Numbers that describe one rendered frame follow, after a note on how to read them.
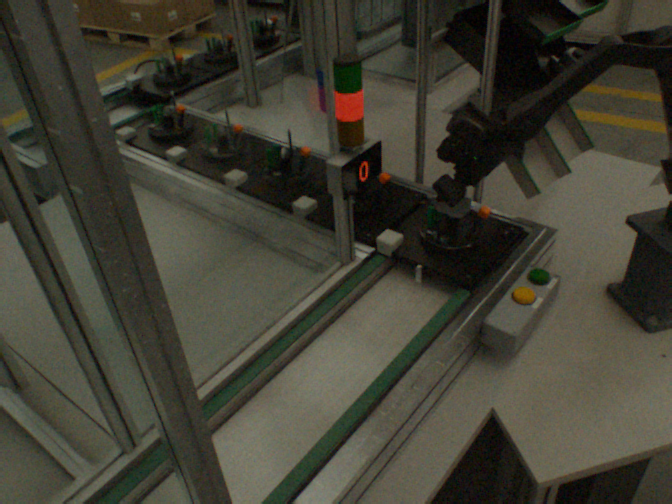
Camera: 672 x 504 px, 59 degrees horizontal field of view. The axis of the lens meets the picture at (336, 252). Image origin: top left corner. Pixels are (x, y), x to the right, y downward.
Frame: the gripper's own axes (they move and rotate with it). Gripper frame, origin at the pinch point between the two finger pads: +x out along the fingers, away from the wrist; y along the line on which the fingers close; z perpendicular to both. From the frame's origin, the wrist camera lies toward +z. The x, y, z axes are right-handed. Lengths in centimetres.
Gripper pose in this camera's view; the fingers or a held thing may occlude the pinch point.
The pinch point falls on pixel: (452, 187)
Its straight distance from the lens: 129.7
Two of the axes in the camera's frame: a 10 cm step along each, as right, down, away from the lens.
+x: -4.2, 4.2, 8.0
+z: -6.6, -7.5, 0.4
